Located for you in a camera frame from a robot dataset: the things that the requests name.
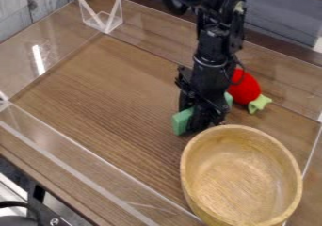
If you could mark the black metal table leg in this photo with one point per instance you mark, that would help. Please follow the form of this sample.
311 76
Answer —
46 216

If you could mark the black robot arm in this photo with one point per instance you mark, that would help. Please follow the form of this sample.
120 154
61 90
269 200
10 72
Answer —
220 29

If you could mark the clear acrylic tray wall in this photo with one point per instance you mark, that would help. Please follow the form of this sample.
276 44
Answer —
105 194

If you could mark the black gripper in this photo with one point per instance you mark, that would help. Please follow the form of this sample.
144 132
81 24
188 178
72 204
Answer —
204 84

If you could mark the red plush strawberry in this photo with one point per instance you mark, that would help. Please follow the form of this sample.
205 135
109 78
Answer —
247 92

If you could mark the green foam block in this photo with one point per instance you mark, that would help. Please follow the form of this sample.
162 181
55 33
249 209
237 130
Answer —
180 121

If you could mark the light wooden bowl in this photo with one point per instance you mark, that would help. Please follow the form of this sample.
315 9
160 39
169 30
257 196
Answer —
241 177

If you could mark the clear acrylic corner bracket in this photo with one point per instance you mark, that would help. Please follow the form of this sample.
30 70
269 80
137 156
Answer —
104 21

